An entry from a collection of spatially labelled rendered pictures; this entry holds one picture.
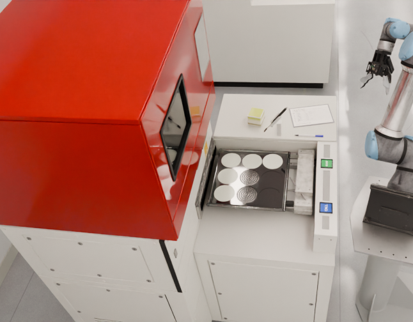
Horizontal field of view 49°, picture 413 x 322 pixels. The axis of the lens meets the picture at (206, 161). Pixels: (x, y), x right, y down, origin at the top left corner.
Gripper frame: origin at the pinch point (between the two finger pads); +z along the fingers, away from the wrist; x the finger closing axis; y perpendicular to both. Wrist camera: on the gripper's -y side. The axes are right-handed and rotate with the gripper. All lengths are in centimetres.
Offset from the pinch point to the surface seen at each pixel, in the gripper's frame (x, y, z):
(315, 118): -19.4, 14.1, 19.5
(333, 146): -1.4, 19.1, 29.2
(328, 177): 8, 32, 42
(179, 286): -6, 95, 94
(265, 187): -13, 47, 54
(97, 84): -4, 147, 13
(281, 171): -14, 37, 46
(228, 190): -25, 59, 60
